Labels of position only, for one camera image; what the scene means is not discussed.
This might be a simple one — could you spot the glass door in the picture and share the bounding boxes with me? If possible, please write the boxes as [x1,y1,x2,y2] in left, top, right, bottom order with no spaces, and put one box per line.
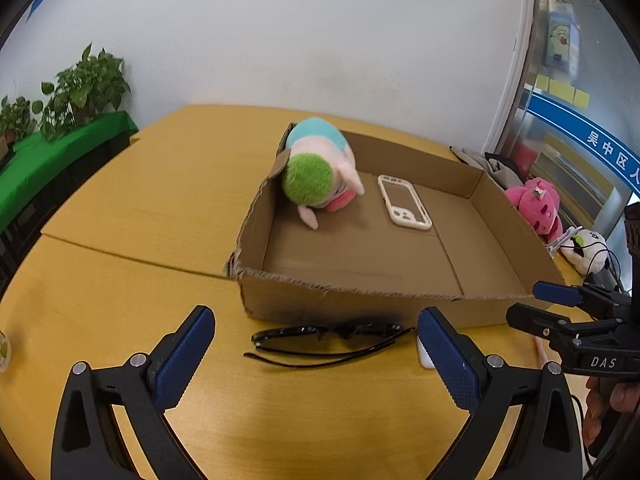
[500,0,640,241]

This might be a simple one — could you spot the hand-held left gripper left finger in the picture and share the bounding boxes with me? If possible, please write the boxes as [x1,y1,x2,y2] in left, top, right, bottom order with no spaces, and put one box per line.
[50,304,217,480]

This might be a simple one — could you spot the grey cloth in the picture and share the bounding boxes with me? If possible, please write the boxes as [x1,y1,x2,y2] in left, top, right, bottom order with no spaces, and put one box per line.
[450,146,526,192]

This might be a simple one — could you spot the small potted plant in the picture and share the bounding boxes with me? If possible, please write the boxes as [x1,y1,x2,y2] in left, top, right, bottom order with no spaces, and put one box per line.
[0,95,45,143]

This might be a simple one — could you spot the brown cardboard box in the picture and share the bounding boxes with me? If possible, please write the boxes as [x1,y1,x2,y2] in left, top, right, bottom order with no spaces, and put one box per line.
[222,122,566,331]

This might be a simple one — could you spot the blue banner sticker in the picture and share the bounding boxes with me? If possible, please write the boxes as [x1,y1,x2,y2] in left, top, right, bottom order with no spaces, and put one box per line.
[527,91,640,193]

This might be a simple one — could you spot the beige phone case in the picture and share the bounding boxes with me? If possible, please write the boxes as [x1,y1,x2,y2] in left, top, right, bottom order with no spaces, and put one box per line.
[377,174,432,231]

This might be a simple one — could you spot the large potted plant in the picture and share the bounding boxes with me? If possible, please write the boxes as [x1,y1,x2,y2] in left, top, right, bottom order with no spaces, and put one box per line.
[39,42,132,142]

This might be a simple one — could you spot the white plush toy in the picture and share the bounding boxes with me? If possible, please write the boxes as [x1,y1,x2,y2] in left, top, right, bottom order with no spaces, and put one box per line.
[559,229,611,276]

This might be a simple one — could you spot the black glasses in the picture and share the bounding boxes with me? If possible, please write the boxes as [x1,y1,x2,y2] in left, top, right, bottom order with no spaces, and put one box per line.
[243,321,418,368]

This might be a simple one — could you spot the white earbuds case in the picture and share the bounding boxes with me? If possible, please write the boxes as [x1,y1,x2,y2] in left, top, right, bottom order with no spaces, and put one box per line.
[415,335,437,370]

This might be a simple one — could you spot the person's right hand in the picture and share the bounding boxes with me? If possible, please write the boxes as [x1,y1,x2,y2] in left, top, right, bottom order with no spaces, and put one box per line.
[582,375,640,456]

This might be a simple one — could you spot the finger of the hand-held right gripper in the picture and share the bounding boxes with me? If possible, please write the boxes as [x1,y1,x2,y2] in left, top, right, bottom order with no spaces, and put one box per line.
[532,281,633,320]
[506,304,577,349]

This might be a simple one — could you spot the green black charging cable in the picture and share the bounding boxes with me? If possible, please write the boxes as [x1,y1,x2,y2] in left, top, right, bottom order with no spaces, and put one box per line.
[575,235,626,293]

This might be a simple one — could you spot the green-covered side table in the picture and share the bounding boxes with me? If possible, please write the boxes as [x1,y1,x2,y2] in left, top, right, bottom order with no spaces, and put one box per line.
[0,110,140,233]

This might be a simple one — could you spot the white phone stand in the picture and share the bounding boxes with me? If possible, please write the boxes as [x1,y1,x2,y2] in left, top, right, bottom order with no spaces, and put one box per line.
[545,227,583,253]

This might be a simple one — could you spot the pink and green plush toy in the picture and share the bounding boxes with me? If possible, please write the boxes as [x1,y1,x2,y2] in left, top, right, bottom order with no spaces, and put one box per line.
[281,117,365,231]

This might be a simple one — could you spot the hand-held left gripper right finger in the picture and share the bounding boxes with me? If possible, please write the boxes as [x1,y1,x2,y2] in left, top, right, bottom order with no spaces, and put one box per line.
[417,306,585,480]

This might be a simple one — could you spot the cartoon sticker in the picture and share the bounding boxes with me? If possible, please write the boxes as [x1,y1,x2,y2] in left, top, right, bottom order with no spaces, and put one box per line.
[544,10,582,68]

